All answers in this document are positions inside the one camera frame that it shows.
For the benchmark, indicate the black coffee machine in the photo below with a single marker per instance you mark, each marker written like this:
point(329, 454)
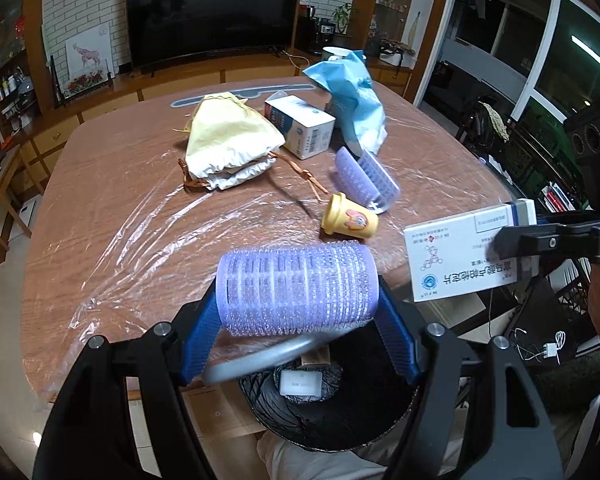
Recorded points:
point(324, 32)

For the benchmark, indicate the small brown box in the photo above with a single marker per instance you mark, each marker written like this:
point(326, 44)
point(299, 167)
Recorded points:
point(316, 355)

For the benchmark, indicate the row of books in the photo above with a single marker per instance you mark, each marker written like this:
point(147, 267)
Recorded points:
point(560, 197)

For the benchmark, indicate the black flat television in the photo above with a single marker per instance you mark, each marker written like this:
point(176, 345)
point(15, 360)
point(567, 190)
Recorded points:
point(210, 10)

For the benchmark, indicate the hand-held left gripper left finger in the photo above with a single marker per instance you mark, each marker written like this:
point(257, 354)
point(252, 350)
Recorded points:
point(205, 330)

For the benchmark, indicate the white medicine box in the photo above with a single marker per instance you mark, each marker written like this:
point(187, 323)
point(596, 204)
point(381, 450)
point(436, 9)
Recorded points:
point(450, 255)

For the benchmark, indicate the clear plastic table cover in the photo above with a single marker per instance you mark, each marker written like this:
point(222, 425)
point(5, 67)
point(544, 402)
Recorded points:
point(130, 240)

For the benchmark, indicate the wooden display shelf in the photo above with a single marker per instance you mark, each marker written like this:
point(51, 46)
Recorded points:
point(10, 60)

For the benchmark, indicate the small wooden side table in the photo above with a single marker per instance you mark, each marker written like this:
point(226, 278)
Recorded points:
point(0, 210)

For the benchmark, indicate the white and blue carton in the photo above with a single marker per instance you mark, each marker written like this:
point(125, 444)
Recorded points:
point(300, 125)

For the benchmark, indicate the small purple hair roller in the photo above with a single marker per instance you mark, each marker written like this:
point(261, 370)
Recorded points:
point(360, 175)

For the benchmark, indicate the black mesh waste bin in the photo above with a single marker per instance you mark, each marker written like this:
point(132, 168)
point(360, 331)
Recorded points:
point(340, 420)

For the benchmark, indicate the yellow plastic cup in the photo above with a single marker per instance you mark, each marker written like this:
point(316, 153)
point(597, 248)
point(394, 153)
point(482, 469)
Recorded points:
point(345, 215)

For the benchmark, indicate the dark chair with cream cloth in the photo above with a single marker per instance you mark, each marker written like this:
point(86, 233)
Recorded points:
point(487, 125)

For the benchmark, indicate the person's right forearm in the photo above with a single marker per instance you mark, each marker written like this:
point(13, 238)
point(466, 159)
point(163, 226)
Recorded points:
point(570, 380)

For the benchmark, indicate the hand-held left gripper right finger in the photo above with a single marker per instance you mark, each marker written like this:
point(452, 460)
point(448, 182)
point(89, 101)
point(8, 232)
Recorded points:
point(397, 340)

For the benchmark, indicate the green potted plant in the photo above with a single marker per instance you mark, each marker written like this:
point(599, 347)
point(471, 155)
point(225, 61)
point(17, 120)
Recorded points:
point(344, 17)

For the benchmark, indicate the light wooden board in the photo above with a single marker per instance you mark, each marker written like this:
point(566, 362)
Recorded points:
point(215, 410)

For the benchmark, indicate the flat grey-blue hanger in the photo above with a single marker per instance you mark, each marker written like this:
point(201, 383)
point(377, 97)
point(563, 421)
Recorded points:
point(190, 100)

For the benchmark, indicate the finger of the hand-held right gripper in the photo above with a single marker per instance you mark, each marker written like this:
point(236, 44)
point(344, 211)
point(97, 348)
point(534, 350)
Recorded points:
point(530, 242)
point(570, 219)

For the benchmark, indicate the small white card packet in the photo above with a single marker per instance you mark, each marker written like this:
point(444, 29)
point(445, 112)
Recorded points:
point(300, 385)

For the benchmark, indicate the white pot with dried plant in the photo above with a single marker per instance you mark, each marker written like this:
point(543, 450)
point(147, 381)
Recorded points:
point(397, 55)

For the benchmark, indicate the large purple hair roller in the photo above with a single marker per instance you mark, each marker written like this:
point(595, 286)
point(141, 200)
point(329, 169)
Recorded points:
point(295, 285)

